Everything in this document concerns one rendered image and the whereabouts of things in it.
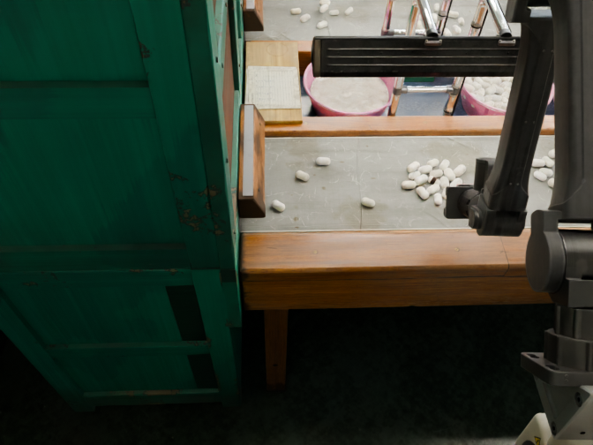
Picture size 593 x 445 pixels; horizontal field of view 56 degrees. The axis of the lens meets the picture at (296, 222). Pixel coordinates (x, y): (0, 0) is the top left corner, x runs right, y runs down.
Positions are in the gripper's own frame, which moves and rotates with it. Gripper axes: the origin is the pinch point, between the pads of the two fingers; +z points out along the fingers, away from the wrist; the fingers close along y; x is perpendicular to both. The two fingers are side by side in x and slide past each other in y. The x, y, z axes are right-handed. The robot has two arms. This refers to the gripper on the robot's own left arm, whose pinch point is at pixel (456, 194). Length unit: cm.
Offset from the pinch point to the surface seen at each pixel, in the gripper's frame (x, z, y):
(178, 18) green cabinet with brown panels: -30, -48, 51
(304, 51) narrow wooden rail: -33, 53, 30
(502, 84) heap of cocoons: -24, 45, -27
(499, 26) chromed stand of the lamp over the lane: -34.6, 0.2, -6.5
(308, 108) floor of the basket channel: -17, 48, 29
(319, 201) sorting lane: 4.1, 13.7, 28.5
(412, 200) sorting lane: 3.9, 13.5, 5.9
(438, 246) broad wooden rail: 11.8, 0.5, 3.1
